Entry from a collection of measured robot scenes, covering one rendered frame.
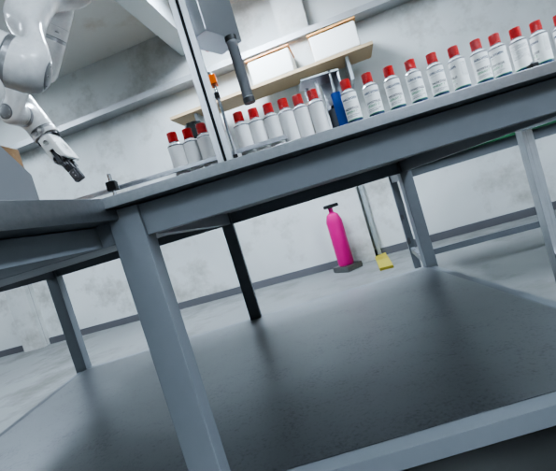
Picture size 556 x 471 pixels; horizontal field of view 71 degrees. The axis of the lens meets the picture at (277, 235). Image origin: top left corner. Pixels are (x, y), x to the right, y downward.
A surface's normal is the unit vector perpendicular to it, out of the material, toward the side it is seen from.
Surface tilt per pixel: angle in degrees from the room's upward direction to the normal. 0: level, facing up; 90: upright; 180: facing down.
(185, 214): 90
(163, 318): 90
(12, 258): 90
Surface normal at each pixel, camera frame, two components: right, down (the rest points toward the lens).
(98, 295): -0.18, 0.10
